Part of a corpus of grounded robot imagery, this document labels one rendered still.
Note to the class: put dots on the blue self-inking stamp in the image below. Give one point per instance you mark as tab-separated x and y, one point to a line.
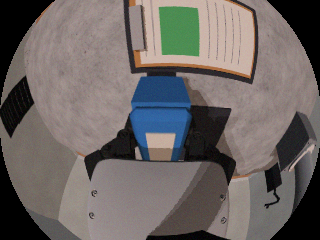
160	115

